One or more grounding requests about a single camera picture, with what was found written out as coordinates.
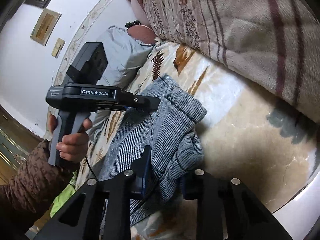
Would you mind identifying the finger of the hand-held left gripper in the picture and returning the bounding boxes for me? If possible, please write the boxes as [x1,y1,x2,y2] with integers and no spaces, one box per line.
[116,91,162,111]

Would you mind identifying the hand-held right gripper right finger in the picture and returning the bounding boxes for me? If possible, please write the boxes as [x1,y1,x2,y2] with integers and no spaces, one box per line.
[180,169,293,240]

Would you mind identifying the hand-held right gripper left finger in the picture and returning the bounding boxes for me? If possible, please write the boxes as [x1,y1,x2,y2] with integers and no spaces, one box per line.
[32,145,152,240]

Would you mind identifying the grey-blue denim pants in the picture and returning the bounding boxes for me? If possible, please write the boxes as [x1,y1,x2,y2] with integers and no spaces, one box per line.
[96,73,208,228]

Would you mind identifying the person's left hand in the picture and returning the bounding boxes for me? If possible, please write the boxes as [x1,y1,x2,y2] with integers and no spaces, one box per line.
[47,114,93,172]

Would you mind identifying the grey pillow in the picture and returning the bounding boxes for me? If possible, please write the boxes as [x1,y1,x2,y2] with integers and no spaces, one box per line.
[86,26,155,142]

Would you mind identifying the white ornamented headboard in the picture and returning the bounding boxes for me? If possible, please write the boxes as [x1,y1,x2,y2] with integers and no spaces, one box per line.
[46,0,130,130]

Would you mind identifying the brown pillow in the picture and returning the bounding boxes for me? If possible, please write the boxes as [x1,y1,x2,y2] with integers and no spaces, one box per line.
[127,25,156,45]

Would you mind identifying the leaf print blanket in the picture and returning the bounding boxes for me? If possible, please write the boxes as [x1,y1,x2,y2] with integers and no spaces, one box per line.
[75,40,320,240]

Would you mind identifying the lime green cloth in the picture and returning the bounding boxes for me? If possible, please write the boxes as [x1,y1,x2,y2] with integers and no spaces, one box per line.
[50,177,78,218]

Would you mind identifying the striped floral beige blanket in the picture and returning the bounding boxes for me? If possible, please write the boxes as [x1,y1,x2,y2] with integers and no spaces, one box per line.
[140,0,320,123]

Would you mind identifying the black cable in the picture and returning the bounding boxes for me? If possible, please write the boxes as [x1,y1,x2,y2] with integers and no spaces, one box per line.
[84,155,99,182]

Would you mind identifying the beige wall switch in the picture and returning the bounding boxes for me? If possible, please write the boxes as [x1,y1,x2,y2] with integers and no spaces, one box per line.
[51,38,65,58]

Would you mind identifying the gold framed wall picture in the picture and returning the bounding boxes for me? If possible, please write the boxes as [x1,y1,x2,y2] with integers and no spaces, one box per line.
[30,8,62,47]

